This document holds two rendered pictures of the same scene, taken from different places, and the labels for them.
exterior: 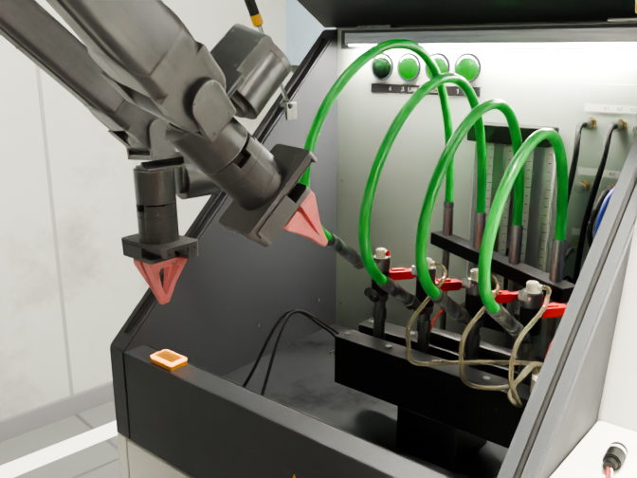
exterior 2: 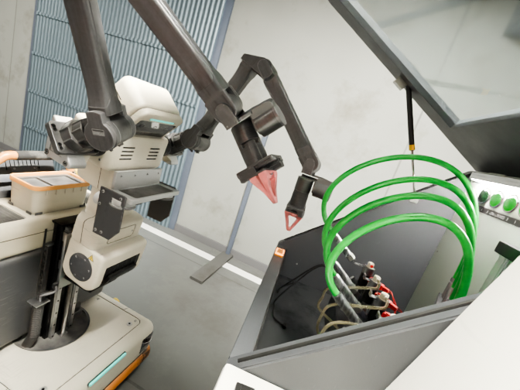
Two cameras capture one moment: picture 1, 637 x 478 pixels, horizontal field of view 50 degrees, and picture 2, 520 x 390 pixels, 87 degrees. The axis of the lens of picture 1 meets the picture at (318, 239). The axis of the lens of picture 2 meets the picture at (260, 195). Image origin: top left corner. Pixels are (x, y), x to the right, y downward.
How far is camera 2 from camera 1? 61 cm
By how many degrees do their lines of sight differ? 56
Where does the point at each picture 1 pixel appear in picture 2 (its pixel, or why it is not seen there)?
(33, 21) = (286, 111)
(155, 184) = (299, 182)
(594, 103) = not seen: outside the picture
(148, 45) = (200, 82)
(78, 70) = (292, 131)
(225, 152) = (239, 139)
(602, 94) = not seen: outside the picture
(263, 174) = (250, 155)
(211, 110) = (224, 116)
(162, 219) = (296, 196)
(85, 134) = not seen: hidden behind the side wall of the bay
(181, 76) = (212, 97)
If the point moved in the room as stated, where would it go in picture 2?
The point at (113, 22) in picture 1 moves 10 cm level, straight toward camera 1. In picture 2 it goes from (187, 71) to (140, 51)
